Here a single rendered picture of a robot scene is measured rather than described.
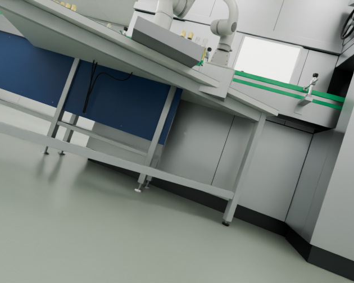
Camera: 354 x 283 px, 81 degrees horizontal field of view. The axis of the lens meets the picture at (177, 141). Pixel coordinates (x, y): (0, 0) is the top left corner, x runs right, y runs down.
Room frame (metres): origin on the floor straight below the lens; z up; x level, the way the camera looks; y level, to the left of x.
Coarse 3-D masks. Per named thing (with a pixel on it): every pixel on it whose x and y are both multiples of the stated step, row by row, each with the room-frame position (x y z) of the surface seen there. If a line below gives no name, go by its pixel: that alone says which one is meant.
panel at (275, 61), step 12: (252, 48) 1.53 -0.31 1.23; (264, 48) 1.51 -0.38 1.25; (276, 48) 1.50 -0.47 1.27; (288, 48) 1.48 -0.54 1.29; (240, 60) 1.54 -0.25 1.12; (252, 60) 1.52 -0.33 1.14; (264, 60) 1.51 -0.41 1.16; (276, 60) 1.49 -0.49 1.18; (288, 60) 1.48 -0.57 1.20; (252, 72) 1.52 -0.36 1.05; (264, 72) 1.50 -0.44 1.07; (276, 72) 1.49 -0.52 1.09; (288, 72) 1.47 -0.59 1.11
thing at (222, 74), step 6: (204, 66) 1.12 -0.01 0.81; (210, 66) 1.11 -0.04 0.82; (216, 66) 1.11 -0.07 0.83; (204, 72) 1.11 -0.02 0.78; (210, 72) 1.11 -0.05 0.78; (216, 72) 1.10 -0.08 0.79; (222, 72) 1.10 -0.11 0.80; (228, 72) 1.09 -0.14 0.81; (216, 78) 1.10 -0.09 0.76; (222, 78) 1.10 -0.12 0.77; (228, 78) 1.09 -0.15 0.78
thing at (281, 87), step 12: (240, 72) 1.37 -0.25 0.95; (252, 84) 1.35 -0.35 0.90; (264, 84) 1.34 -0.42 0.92; (276, 84) 1.32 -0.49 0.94; (288, 84) 1.31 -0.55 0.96; (300, 96) 1.30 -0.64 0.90; (312, 96) 1.29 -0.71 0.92; (324, 96) 1.27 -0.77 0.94; (336, 96) 1.26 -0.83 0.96; (336, 108) 1.26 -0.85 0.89
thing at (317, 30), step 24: (144, 0) 1.73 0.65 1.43; (216, 0) 1.62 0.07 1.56; (240, 0) 1.59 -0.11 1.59; (264, 0) 1.56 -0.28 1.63; (288, 0) 1.53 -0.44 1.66; (312, 0) 1.50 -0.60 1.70; (336, 0) 1.47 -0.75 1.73; (240, 24) 1.56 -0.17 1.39; (264, 24) 1.55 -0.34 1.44; (288, 24) 1.52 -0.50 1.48; (312, 24) 1.49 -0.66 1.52; (336, 24) 1.46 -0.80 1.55; (312, 48) 1.47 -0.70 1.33; (336, 48) 1.43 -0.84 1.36; (312, 72) 1.47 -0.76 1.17; (336, 72) 1.44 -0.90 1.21
